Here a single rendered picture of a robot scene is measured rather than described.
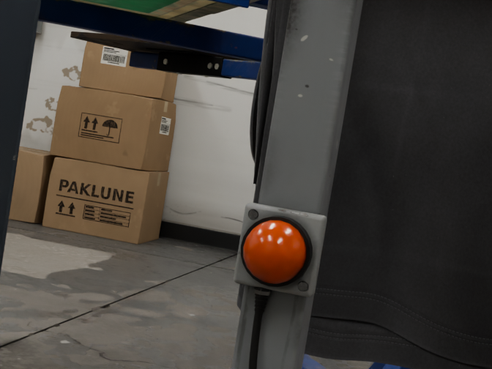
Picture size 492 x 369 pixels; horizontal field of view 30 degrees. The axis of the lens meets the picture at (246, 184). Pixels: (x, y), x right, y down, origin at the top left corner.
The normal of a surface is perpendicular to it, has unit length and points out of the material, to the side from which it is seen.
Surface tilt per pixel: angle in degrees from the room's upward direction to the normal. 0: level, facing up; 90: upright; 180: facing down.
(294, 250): 81
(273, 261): 100
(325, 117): 90
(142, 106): 87
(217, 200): 90
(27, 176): 89
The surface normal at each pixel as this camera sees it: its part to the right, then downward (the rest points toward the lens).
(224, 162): -0.22, 0.02
